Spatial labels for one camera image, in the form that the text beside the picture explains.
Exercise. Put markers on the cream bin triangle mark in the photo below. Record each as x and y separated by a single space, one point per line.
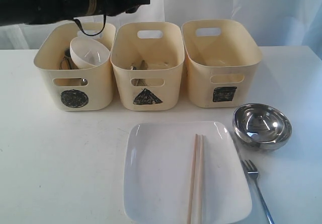
161 46

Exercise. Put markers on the white square plate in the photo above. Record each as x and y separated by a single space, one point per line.
158 167

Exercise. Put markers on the white backdrop curtain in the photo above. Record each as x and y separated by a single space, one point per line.
270 22

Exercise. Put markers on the left wooden chopstick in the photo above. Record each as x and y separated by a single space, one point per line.
191 189

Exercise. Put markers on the small white bowl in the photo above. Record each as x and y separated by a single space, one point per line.
87 52

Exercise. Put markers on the steel fork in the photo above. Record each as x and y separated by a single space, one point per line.
253 173

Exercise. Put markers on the right wooden chopstick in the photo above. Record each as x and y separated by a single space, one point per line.
200 180

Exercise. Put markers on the cream bin square mark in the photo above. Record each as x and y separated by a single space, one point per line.
221 58

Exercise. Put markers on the wooden chopstick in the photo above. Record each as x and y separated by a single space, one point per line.
200 180
191 189

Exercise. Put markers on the stainless steel bowl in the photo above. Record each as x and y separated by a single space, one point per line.
261 127

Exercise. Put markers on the steel mug front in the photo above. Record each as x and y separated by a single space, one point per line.
66 62

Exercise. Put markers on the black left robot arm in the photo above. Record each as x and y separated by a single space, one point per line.
41 12

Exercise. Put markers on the steel table knife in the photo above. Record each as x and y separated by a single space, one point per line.
143 66

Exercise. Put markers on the cream bin circle mark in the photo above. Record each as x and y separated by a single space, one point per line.
64 85

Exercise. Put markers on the steel mug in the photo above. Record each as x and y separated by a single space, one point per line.
66 62
83 82

